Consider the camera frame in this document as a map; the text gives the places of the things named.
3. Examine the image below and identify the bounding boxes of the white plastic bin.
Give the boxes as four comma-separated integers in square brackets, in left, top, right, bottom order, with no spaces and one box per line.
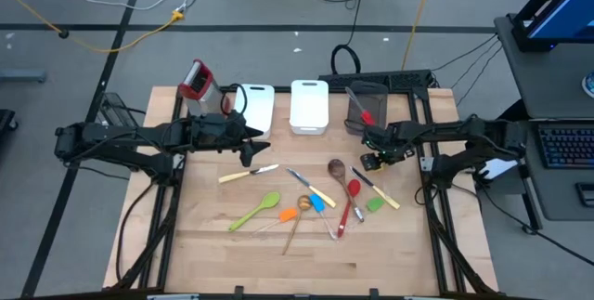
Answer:
[233,83,276,141]
[290,79,330,137]

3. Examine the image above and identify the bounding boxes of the black coiled cable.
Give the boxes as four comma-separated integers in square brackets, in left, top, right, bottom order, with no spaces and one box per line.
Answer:
[329,0,372,77]

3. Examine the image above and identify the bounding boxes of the blue spatula clear handle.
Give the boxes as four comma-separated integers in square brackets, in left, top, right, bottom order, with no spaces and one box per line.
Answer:
[309,193,339,241]

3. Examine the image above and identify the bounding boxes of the black keyboard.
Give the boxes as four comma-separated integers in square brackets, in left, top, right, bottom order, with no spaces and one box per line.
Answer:
[537,123,594,170]

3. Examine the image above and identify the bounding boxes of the grey translucent plastic bin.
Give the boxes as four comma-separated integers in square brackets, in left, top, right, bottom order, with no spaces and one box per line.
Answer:
[345,80,390,138]

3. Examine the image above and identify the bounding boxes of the black mesh power box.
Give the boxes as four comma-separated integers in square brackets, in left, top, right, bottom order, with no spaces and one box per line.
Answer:
[97,91,140,127]

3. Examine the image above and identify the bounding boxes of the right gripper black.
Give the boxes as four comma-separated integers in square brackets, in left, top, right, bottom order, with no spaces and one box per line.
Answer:
[361,122,417,173]

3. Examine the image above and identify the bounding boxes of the yellow cable with plug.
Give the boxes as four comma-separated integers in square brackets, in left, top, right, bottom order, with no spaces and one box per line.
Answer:
[0,0,187,54]

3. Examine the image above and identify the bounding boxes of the cream-handled table knife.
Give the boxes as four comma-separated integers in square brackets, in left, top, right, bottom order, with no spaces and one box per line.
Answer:
[217,163,280,184]
[349,165,402,211]
[286,167,337,210]

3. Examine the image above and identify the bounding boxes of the black computer monitor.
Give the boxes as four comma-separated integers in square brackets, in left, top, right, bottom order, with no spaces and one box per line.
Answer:
[512,0,594,53]

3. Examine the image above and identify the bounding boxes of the grey floor bar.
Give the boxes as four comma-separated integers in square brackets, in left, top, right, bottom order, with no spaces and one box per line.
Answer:
[0,70,48,84]

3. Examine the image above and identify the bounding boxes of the red spatula clear handle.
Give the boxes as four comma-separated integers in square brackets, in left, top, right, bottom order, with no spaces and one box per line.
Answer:
[345,85,376,127]

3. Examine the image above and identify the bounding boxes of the yellow floor cable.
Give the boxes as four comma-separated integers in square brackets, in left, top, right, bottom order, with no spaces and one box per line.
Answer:
[401,0,440,72]

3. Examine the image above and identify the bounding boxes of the white paper sheet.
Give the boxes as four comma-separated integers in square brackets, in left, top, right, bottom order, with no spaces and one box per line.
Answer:
[477,158,519,181]

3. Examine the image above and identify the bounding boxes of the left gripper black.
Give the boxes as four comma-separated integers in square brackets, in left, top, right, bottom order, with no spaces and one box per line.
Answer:
[217,112,272,168]

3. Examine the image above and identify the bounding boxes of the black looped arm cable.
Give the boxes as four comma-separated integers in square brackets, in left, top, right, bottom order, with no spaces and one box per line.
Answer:
[114,179,161,285]

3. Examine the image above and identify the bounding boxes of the red silicone spoon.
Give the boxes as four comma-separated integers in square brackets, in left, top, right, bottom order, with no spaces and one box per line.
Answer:
[336,178,362,240]

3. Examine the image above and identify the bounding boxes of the round blue white object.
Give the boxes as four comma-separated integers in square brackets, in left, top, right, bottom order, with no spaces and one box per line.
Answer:
[581,71,594,100]

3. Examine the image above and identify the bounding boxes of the grey computer cart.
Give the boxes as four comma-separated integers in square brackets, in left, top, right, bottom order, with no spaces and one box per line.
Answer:
[463,14,594,236]

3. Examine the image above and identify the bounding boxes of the orange spatula clear handle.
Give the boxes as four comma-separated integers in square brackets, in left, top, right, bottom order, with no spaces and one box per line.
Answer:
[250,206,299,237]

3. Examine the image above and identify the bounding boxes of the green silicone spoon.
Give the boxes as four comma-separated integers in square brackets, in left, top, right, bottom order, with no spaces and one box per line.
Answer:
[228,191,283,233]

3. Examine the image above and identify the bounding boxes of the red and steel box grater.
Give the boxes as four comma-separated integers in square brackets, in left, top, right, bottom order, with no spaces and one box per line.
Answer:
[177,59,232,120]

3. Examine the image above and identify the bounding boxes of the black aluminium table frame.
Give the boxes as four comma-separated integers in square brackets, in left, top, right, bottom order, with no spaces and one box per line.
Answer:
[109,84,497,296]

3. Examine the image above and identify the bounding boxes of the long black floor cable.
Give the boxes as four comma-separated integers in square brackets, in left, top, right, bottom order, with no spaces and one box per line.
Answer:
[480,187,594,267]

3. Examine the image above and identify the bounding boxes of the small black desk device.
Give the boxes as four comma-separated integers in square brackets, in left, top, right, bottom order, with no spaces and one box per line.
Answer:
[575,182,594,208]

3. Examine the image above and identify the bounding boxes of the green spatula clear handle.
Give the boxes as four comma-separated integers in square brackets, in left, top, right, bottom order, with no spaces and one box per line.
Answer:
[366,196,386,214]

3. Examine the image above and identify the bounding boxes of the large dark wooden spoon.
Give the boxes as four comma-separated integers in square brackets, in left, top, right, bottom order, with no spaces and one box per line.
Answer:
[327,158,366,224]

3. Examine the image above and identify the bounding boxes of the black floor object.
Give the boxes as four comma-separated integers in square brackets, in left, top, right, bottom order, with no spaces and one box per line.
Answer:
[0,108,19,152]

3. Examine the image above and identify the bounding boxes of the left wrist black cable loop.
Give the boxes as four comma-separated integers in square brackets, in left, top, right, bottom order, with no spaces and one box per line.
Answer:
[222,83,250,118]

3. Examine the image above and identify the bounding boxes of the thin black cable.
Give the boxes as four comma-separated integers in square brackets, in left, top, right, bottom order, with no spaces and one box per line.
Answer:
[430,33,501,73]
[456,47,504,107]
[451,41,504,90]

